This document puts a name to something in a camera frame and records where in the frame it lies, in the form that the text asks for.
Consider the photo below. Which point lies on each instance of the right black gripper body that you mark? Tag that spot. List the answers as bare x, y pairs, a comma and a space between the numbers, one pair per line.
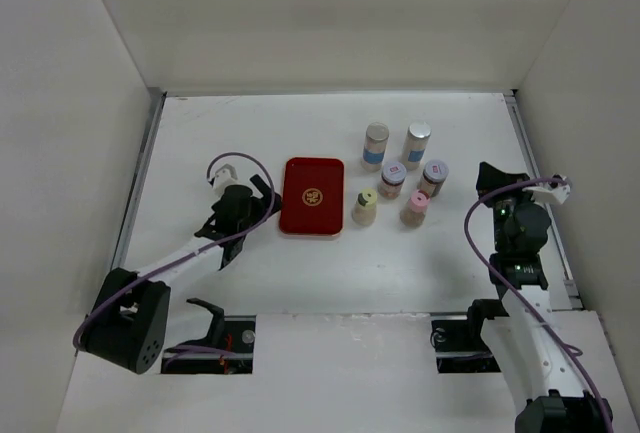
503, 208

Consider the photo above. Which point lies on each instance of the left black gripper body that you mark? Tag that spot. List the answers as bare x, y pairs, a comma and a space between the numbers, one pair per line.
258, 212

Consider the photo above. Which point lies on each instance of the yellow cap spice bottle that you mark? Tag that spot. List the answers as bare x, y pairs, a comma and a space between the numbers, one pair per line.
365, 208

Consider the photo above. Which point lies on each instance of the tall bottle grey cap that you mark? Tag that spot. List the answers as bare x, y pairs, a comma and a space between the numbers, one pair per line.
375, 143

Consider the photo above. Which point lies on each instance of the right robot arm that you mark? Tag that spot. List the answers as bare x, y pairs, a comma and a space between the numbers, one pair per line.
550, 388

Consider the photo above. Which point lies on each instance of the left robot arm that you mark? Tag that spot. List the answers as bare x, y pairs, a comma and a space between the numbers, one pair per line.
128, 322

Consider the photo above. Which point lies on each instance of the red lacquer tray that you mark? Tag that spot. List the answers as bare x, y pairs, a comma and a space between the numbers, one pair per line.
312, 197

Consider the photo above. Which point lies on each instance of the tall bottle silver cap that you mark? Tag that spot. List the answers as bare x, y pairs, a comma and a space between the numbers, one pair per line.
417, 137

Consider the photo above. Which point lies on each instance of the pink cap spice bottle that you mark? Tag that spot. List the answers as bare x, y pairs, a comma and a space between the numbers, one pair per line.
414, 212

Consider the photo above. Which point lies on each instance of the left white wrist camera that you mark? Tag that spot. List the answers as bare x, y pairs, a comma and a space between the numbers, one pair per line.
225, 176

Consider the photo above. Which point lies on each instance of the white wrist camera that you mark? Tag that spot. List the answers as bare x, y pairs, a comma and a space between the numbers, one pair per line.
225, 176
553, 193

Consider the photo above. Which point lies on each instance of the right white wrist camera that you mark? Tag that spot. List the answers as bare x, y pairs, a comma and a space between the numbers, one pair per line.
553, 193

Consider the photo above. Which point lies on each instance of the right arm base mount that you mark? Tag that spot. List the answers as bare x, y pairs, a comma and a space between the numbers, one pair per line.
457, 352

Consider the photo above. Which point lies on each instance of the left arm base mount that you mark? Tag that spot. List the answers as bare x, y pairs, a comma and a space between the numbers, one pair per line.
225, 348

